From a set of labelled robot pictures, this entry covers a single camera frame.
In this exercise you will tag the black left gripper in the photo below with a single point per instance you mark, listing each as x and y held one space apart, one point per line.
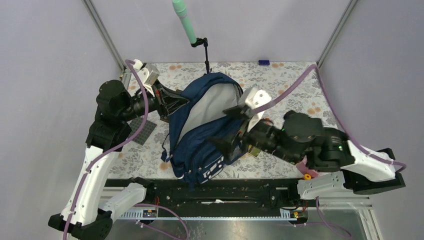
168 101

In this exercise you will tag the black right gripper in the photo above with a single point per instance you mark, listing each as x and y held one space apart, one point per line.
224 143

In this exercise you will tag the navy blue backpack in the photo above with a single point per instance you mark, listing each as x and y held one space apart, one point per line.
194 159

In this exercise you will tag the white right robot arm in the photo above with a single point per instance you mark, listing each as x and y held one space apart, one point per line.
344 165

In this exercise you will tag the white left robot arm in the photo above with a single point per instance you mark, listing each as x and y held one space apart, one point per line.
84 216

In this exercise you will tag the grey studded building baseplate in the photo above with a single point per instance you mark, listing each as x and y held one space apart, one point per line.
146 131

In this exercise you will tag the small purple block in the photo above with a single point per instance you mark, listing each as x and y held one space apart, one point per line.
263 62

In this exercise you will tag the pink tape roll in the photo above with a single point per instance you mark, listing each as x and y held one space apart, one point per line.
303 169

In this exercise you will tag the green microphone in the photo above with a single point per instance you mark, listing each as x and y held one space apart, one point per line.
180 9

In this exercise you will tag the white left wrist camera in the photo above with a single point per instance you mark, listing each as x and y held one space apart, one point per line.
147 73

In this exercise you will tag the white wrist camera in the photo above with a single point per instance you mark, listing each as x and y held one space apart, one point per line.
147 73
253 98

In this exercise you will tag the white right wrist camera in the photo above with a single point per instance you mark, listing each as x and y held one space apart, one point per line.
253 98

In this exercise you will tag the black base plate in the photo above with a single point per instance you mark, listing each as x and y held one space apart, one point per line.
220 198

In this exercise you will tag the aluminium frame rail left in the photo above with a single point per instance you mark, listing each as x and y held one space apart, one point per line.
97 20

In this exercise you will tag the aluminium frame rail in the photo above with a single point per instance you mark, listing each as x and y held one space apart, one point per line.
336 32
97 20

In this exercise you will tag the aluminium frame rail right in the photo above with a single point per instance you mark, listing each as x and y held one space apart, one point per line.
336 32

